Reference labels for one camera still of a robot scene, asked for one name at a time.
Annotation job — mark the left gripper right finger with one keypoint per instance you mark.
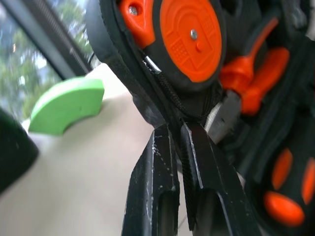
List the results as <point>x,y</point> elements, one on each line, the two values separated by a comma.
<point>209,172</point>

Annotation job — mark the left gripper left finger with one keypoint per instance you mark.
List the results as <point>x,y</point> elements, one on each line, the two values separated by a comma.
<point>150,186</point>

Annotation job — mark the orange and black screwdriver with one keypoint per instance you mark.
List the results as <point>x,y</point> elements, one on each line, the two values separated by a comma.
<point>283,209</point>

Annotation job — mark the green foam block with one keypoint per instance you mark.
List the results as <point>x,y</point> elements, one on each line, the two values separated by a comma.
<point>66,105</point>

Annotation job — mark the orange and black tape measure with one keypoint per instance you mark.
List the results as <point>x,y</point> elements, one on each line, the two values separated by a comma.
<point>189,37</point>

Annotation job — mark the dark rounded object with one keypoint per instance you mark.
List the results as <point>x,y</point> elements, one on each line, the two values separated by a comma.
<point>14,152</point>

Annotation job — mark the dark window frame bar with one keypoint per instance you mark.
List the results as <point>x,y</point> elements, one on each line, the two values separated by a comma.
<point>49,37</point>

